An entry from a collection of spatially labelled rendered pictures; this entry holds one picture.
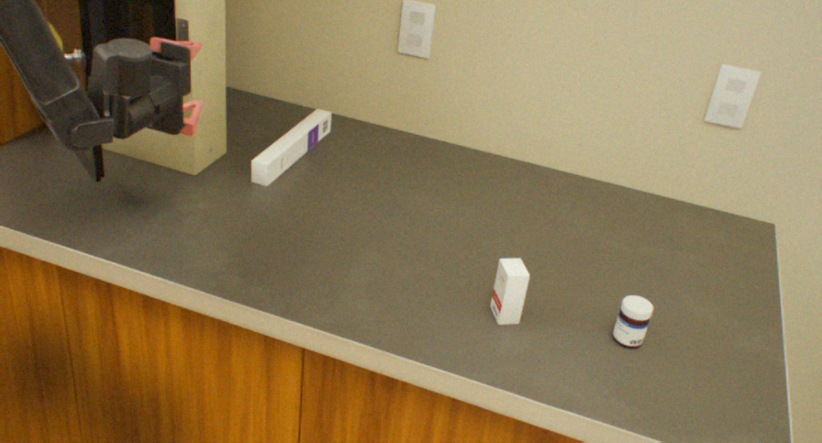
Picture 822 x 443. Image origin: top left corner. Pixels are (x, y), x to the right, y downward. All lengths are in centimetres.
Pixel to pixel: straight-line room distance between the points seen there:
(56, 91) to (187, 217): 42
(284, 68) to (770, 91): 101
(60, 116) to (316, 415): 59
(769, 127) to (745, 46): 16
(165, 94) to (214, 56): 33
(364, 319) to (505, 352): 21
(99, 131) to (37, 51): 13
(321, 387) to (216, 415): 24
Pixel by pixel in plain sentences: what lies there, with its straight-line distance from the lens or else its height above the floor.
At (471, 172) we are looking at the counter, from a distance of 163.
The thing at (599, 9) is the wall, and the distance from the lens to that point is 162.
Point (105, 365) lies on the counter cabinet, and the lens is 152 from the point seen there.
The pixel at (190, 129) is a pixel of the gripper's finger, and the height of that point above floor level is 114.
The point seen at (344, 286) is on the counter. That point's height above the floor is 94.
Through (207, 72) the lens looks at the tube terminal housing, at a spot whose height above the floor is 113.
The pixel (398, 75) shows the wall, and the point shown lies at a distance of 177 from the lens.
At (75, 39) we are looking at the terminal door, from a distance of 136.
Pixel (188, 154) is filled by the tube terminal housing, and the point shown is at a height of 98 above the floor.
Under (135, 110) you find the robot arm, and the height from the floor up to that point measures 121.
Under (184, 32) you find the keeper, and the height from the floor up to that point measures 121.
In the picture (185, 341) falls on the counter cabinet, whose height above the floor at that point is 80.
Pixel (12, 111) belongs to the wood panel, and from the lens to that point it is 171.
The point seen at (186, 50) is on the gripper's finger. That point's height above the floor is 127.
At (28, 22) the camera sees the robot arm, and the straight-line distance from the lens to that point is 104.
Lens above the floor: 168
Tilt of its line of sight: 30 degrees down
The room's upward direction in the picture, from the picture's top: 7 degrees clockwise
